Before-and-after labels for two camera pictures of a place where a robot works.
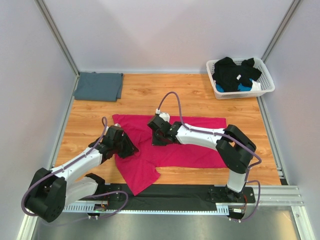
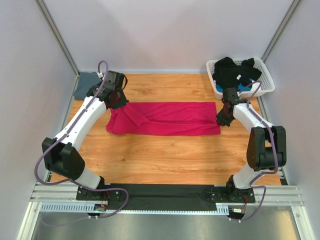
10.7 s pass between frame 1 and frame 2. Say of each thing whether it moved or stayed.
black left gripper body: moved
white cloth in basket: stayed
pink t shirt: moved
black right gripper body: moved
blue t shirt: stayed
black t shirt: stayed
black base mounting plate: stayed
